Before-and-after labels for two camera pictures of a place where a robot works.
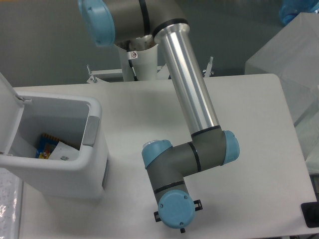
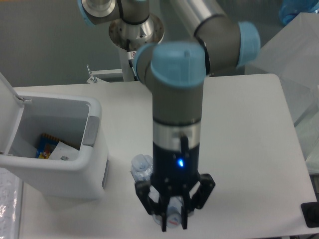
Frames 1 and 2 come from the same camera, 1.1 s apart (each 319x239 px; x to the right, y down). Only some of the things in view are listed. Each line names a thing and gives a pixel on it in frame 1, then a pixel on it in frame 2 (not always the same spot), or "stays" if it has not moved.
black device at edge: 310,212 stays
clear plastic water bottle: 148,143 to 141,167
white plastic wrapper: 63,152 stays
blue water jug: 289,9 stays
